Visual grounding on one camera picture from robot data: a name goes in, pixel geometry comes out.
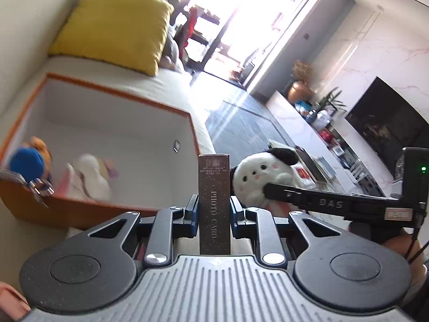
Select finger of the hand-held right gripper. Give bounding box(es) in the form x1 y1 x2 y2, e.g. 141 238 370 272
264 182 315 214

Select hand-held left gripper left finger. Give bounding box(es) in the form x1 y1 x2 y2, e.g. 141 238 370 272
88 195 201 269

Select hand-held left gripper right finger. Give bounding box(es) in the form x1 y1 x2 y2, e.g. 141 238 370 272
230 196 341 271

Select brown photo card box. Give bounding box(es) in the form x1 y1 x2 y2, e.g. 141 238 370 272
198 153 232 255

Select white black-eared plush toy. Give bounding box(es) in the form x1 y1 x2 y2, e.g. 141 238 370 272
232 147 302 218

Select orange storage box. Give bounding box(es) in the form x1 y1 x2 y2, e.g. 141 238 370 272
0 72 202 232

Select person's right forearm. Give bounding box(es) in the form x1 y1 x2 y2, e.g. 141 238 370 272
382 234 423 269

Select book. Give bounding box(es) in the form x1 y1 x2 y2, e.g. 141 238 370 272
295 147 337 188

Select white marble tv cabinet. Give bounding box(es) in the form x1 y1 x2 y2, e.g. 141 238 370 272
266 90 403 198

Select black television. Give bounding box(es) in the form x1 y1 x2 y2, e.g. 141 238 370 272
345 76 429 177

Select copper vase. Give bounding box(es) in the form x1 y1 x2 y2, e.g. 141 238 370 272
287 80 314 104

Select green potted plant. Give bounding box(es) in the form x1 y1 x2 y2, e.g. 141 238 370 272
315 87 347 115

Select white pink plush toy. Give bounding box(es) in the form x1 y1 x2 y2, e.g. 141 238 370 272
55 153 118 203

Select dried flowers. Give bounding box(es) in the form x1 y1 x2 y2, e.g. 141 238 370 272
291 60 314 82

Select dark chair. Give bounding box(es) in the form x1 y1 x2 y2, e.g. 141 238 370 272
172 0 210 74

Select grey checked pillow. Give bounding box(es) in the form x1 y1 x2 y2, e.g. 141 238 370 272
160 27 185 72

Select blue orange plush toy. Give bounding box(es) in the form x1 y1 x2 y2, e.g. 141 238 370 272
9 137 53 183

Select red cloth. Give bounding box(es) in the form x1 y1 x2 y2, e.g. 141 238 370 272
183 8 199 46

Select pink rounded object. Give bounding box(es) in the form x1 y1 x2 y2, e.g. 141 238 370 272
0 282 30 322

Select yellow pillow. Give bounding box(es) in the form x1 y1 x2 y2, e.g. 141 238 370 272
49 0 175 77

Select beige sofa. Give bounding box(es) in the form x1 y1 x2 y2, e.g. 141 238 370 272
0 0 217 259

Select black cable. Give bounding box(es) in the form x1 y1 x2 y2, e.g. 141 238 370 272
407 204 429 264

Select metal keychain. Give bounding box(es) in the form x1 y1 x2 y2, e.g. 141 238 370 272
0 169 54 208

